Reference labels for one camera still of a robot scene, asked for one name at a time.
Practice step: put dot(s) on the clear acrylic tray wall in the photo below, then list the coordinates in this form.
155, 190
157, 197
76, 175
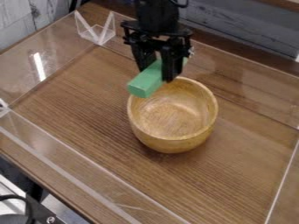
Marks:
64, 131

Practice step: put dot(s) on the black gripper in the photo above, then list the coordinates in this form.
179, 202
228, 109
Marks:
153, 32

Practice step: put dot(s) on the clear acrylic corner bracket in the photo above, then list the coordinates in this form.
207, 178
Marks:
99, 34

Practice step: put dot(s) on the black metal mount with bolt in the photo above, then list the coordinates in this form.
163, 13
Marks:
41, 215

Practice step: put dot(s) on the brown wooden bowl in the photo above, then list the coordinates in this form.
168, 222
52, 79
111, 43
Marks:
173, 120

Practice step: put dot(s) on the green rectangular block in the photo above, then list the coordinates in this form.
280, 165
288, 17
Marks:
147, 82

